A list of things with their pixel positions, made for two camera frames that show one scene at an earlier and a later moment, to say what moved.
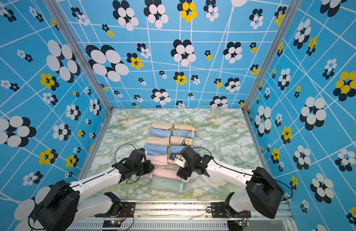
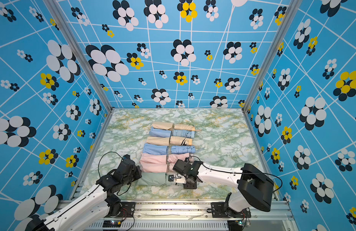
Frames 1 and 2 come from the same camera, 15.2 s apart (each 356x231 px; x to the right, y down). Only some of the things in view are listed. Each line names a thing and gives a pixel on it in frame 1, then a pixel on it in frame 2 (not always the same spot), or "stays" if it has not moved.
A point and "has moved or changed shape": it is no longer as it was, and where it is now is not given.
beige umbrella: [185, 127] stays
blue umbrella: [176, 149] stays
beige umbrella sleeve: [158, 141] stays
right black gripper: [183, 173] -> [186, 186]
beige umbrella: [179, 140] stays
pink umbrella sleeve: [158, 160] stays
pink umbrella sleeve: [165, 173] has moved or changed shape
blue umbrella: [183, 133] stays
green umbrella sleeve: [167, 185] -> [148, 179]
